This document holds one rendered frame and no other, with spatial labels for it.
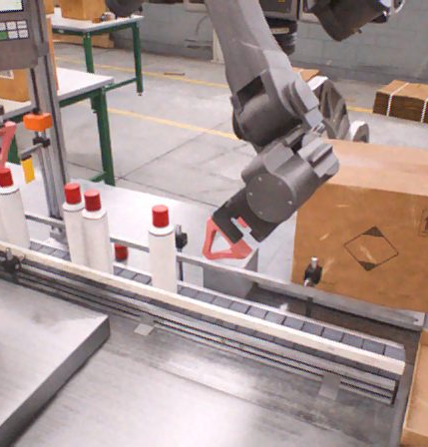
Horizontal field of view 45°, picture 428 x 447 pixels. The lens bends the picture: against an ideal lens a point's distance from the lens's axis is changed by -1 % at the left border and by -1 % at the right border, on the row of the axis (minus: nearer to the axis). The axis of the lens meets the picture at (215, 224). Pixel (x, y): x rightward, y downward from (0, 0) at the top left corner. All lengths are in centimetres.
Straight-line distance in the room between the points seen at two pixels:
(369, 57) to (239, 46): 570
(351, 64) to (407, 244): 538
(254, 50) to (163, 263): 54
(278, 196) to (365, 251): 58
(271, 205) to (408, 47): 568
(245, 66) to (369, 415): 63
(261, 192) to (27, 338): 64
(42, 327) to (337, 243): 61
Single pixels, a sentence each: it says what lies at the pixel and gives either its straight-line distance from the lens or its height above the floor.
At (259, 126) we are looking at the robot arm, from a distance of 60.
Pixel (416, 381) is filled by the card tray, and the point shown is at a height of 83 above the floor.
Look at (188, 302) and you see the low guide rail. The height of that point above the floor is 91.
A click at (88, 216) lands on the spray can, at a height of 104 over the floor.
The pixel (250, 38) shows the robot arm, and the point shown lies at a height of 144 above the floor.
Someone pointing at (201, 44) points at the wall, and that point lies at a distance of 728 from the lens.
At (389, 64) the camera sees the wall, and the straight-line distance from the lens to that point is 626.
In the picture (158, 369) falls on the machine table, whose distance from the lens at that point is 101.
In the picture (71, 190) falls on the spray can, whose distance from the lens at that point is 110.
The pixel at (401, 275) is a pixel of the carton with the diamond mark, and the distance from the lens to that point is 112.
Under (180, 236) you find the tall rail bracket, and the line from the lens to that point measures 112.
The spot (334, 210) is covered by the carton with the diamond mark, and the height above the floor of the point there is 106.
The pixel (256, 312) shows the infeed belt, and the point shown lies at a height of 88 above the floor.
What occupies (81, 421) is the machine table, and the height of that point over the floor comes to 83.
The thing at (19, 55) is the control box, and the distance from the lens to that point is 122.
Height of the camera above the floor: 155
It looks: 30 degrees down
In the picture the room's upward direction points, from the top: straight up
